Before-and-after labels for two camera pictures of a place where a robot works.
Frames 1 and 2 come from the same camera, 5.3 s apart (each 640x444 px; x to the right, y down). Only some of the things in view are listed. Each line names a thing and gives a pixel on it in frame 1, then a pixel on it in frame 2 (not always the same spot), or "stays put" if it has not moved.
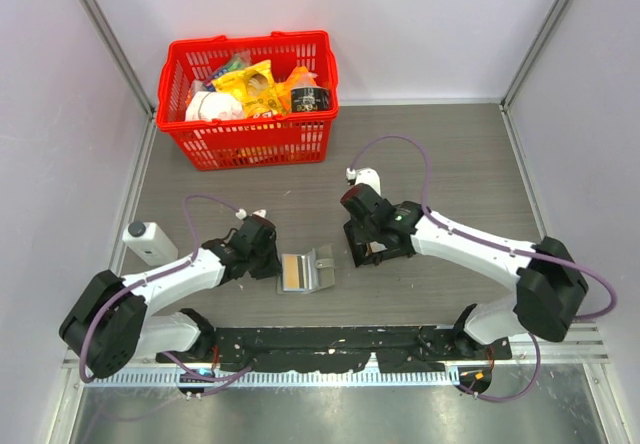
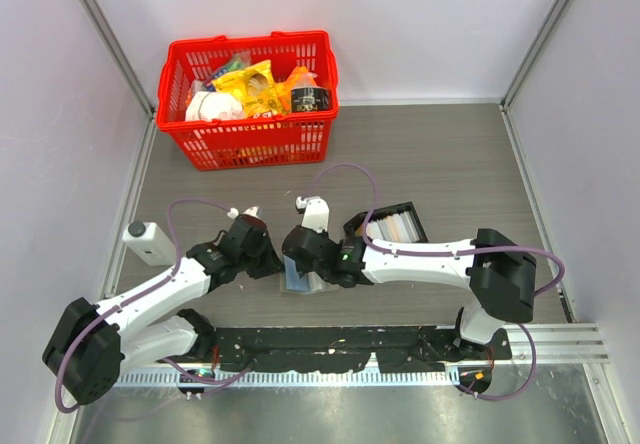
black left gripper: x=274 y=268 stays put
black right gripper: x=360 y=236 → x=301 y=268
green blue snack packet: x=238 y=61 stays put
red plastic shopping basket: x=296 y=138 stays put
